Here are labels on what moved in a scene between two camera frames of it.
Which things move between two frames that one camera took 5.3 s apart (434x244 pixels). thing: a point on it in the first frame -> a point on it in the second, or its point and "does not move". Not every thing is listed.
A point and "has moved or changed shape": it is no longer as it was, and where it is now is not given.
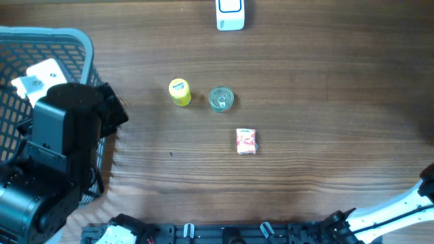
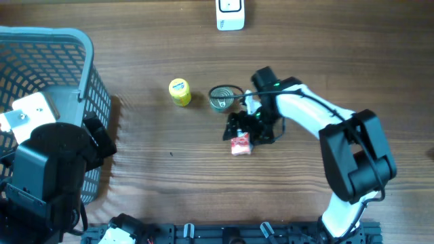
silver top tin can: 221,98 does not move
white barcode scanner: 230,15 does not move
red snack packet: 246,141 has moved or changed shape
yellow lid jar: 180,91 does not move
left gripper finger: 102,101 -> 96,150
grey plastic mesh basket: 23,47 does not move
